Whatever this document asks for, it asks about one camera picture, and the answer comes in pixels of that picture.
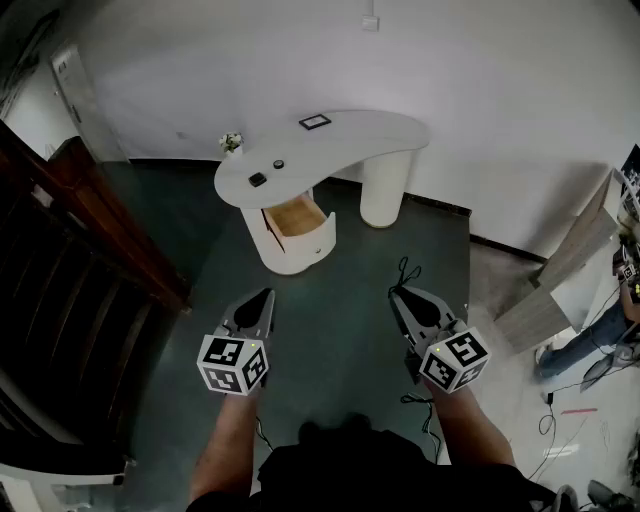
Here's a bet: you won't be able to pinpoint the white curved desk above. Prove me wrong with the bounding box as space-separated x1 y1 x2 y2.
213 108 431 276

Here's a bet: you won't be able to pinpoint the person's left forearm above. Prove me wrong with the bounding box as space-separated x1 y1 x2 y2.
187 389 262 506

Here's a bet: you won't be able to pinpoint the black floor cables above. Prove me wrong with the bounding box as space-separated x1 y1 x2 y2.
519 349 640 484

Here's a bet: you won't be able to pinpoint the person's black shirt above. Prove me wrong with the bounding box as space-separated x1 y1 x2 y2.
184 429 559 512

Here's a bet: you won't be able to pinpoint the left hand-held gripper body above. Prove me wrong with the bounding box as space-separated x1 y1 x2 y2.
197 319 275 398

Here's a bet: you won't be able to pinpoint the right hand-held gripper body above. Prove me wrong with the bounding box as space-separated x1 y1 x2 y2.
405 318 491 395

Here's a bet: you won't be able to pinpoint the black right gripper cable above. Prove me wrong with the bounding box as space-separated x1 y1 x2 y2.
401 392 442 464

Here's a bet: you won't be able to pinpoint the person's black shoe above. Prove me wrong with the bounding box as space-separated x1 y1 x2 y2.
298 421 332 444
338 412 375 437

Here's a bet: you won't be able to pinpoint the grey wooden panels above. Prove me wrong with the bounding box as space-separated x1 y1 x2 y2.
492 167 621 356

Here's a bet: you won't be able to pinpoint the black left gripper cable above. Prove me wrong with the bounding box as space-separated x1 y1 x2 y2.
254 414 274 452

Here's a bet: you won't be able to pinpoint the grey door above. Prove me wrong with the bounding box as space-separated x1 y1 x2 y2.
49 42 131 164

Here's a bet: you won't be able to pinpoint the person's right forearm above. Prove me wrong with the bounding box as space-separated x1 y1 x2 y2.
424 382 516 481

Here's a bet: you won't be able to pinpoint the dark wooden furniture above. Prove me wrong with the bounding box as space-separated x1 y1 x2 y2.
0 119 194 451

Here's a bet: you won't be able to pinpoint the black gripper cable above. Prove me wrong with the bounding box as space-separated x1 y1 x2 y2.
401 392 442 464
254 414 274 452

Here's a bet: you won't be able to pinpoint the person's black right shoe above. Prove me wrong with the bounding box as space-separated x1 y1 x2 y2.
338 412 375 437

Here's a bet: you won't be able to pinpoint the white furniture piece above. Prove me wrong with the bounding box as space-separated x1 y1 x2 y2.
0 449 137 512

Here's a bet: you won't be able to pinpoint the person's black left shoe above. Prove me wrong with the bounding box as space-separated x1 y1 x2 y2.
298 421 332 444

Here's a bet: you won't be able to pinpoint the white flowers in vase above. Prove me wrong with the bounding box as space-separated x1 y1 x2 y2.
218 131 245 157

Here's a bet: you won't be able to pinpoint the large wooden drawer white front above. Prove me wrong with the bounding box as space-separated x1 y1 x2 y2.
260 195 337 275

